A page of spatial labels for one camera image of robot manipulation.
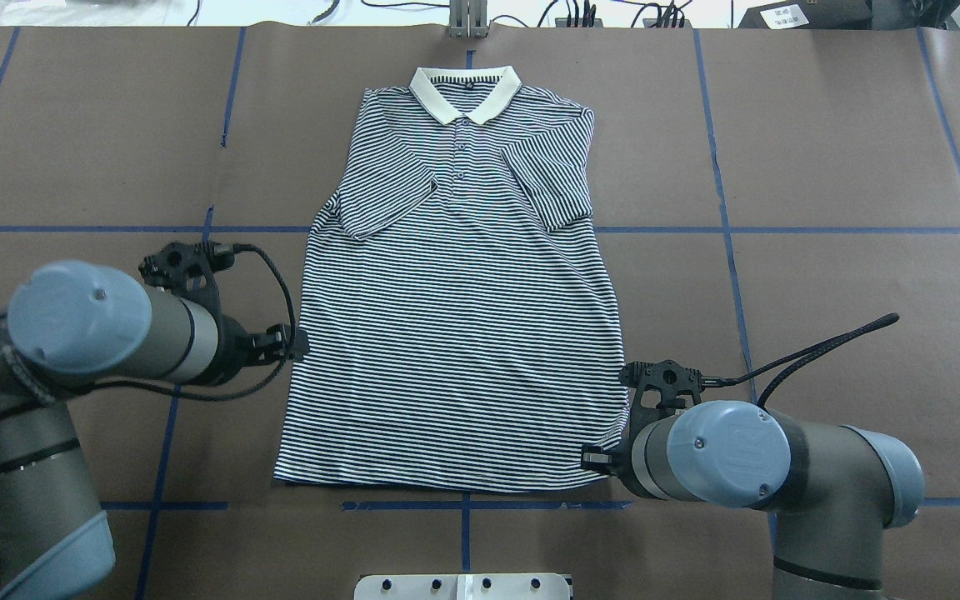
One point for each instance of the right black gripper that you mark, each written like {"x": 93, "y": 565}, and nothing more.
{"x": 622, "y": 461}

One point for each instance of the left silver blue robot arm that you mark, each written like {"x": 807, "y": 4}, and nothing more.
{"x": 74, "y": 328}

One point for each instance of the navy white striped polo shirt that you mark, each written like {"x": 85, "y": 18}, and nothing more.
{"x": 463, "y": 328}

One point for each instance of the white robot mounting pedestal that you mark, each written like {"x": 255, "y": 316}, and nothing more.
{"x": 483, "y": 585}

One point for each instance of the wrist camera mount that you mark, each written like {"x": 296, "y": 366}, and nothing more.
{"x": 660, "y": 391}
{"x": 188, "y": 271}

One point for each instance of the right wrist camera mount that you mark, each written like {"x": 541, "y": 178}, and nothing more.
{"x": 660, "y": 391}

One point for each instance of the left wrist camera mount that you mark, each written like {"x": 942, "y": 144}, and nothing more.
{"x": 188, "y": 271}

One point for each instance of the black power strip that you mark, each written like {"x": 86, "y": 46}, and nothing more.
{"x": 576, "y": 15}

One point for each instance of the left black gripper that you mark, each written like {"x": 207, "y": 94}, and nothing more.
{"x": 235, "y": 350}

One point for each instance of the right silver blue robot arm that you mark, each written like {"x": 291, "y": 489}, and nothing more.
{"x": 833, "y": 490}

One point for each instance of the aluminium frame post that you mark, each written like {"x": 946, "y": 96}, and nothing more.
{"x": 468, "y": 19}

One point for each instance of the black box with label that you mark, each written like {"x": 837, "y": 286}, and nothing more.
{"x": 819, "y": 15}

